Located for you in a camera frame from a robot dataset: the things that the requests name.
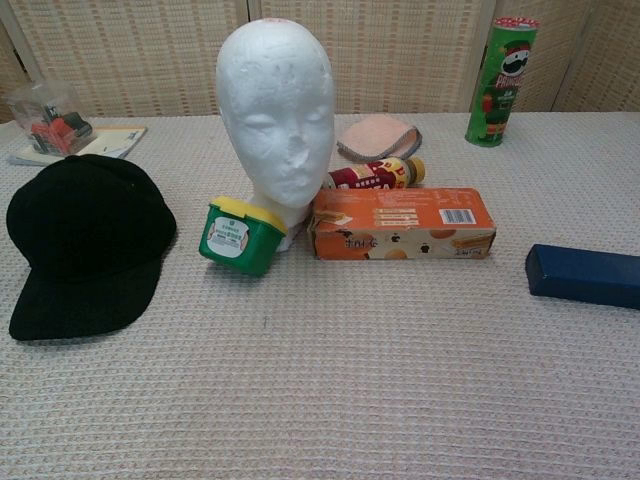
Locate black baseball cap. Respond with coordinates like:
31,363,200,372
5,153,179,343

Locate white foam mannequin head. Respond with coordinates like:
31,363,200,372
215,17,336,251

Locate orange biscuit box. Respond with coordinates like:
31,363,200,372
306,187,498,262

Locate brown drink bottle red label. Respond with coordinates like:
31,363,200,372
327,155,427,192

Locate pink cloth with grey trim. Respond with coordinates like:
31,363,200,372
335,113,422,162

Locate white woven tablecloth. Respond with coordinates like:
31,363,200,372
0,112,640,480

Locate green Pringles can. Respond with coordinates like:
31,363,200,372
464,15,541,150

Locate dark blue rectangular box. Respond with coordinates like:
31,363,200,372
525,243,640,311

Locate woven bamboo folding screen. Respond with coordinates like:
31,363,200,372
0,0,640,124

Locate clear box with red parts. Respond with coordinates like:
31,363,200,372
5,82,95,155

